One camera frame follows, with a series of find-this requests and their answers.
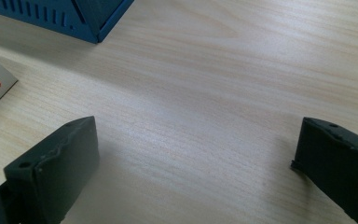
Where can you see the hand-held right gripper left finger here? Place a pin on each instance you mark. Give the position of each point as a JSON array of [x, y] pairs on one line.
[[59, 168]]

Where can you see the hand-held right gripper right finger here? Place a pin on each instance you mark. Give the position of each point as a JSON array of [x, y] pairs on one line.
[[341, 165]]

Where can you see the blue plastic file rack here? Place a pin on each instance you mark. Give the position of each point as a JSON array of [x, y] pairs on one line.
[[43, 12]]

